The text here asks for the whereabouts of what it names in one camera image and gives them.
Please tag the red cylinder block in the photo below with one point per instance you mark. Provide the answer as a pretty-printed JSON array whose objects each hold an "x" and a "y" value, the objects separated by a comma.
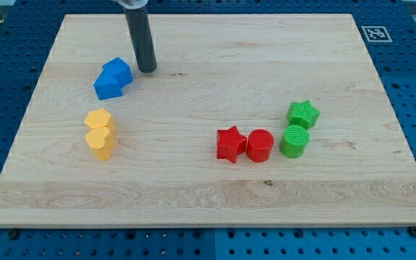
[{"x": 259, "y": 146}]

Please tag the green star block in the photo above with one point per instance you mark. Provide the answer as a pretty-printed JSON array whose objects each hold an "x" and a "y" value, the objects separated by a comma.
[{"x": 303, "y": 114}]

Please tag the blue cube block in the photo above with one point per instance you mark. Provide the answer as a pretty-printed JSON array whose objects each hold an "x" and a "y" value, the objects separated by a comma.
[{"x": 120, "y": 70}]

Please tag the green cylinder block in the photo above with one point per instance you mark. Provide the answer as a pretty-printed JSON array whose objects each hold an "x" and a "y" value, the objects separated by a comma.
[{"x": 294, "y": 141}]

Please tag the yellow heart block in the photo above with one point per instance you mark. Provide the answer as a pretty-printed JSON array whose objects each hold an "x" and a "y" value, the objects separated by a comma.
[{"x": 101, "y": 141}]

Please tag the red star block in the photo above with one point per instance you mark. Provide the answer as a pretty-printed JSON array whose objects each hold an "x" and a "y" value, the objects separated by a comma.
[{"x": 230, "y": 144}]

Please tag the white fiducial marker tag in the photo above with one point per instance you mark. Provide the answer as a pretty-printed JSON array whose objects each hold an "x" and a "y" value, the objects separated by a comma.
[{"x": 376, "y": 34}]

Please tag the blue pentagon block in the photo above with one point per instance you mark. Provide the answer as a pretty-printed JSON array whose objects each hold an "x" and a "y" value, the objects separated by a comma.
[{"x": 107, "y": 86}]

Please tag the yellow hexagon block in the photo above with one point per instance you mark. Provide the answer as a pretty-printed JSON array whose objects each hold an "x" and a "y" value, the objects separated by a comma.
[{"x": 100, "y": 118}]

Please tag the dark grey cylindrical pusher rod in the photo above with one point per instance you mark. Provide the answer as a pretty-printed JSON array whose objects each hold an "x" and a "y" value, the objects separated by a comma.
[{"x": 141, "y": 37}]

